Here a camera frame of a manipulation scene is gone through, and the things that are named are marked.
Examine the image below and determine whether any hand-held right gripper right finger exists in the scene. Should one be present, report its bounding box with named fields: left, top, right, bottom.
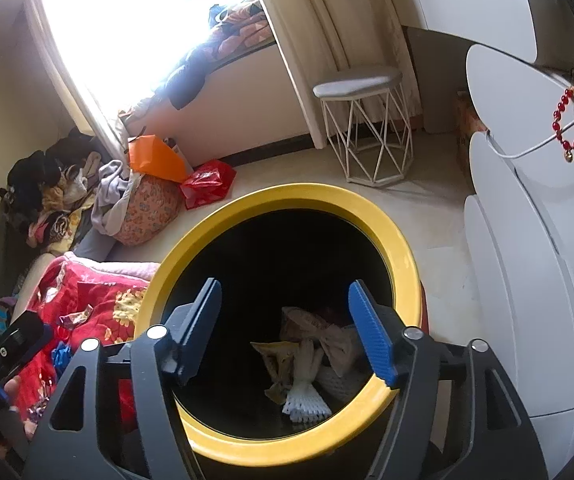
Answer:
left=348, top=280, right=549, bottom=480

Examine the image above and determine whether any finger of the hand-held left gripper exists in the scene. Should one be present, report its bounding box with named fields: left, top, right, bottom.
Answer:
left=0, top=310, right=45, bottom=369

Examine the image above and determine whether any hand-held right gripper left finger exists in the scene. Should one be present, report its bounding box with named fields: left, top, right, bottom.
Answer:
left=24, top=277, right=224, bottom=480

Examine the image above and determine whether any white foam mesh sleeve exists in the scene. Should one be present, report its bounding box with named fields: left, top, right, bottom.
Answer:
left=317, top=365, right=368, bottom=403

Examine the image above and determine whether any silver snack wrapper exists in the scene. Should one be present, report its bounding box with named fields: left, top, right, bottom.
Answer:
left=59, top=307, right=92, bottom=331

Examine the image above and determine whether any yellow snack wrapper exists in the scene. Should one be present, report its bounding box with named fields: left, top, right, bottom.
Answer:
left=251, top=340, right=300, bottom=403

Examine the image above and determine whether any white fan-shaped foam net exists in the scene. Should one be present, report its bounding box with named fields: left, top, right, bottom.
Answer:
left=282, top=337, right=333, bottom=423

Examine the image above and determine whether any yellow-rimmed black trash bin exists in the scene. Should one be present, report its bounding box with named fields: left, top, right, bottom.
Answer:
left=134, top=183, right=425, bottom=480

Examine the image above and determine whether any person's left hand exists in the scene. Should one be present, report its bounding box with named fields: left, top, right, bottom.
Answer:
left=4, top=377, right=22, bottom=413

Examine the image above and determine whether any beige mattress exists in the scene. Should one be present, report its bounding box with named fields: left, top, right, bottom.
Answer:
left=17, top=255, right=68, bottom=311

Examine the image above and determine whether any red floral blanket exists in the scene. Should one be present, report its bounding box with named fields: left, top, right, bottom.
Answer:
left=14, top=252, right=160, bottom=428

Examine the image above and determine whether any floral fabric basket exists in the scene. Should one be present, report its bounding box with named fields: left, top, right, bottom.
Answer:
left=112, top=172, right=184, bottom=247

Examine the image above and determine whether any red plastic bag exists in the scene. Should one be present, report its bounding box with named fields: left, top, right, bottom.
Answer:
left=180, top=159, right=237, bottom=210

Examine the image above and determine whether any white scalloped cabinet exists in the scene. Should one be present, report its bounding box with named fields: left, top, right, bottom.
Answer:
left=462, top=42, right=574, bottom=480

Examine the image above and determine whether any pile of mixed clothes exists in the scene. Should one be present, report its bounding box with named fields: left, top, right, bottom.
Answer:
left=0, top=127, right=118, bottom=256

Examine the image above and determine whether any orange paper bag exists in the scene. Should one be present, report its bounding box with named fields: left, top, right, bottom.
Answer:
left=127, top=134, right=190, bottom=183

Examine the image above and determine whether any narrow beige curtain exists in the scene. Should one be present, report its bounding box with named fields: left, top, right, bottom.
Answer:
left=22, top=0, right=132, bottom=161

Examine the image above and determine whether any light clothes heap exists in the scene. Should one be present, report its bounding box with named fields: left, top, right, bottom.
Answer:
left=117, top=95, right=168, bottom=126

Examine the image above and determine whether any white window seat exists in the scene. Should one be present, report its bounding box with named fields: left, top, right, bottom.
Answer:
left=127, top=42, right=318, bottom=168

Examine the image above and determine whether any window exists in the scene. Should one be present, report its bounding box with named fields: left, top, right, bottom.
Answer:
left=37, top=0, right=268, bottom=126

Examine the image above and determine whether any wide beige curtain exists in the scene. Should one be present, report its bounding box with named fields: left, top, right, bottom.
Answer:
left=244, top=0, right=425, bottom=151

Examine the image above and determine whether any orange patterned quilt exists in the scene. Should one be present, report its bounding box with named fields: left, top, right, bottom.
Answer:
left=208, top=0, right=275, bottom=53

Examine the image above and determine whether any white dressing table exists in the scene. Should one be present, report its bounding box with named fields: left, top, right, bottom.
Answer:
left=391, top=0, right=540, bottom=133

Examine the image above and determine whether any white wire stool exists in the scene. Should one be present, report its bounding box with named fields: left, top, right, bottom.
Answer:
left=313, top=65, right=414, bottom=184

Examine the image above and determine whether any white cable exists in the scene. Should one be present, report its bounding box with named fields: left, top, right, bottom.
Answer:
left=487, top=105, right=574, bottom=158

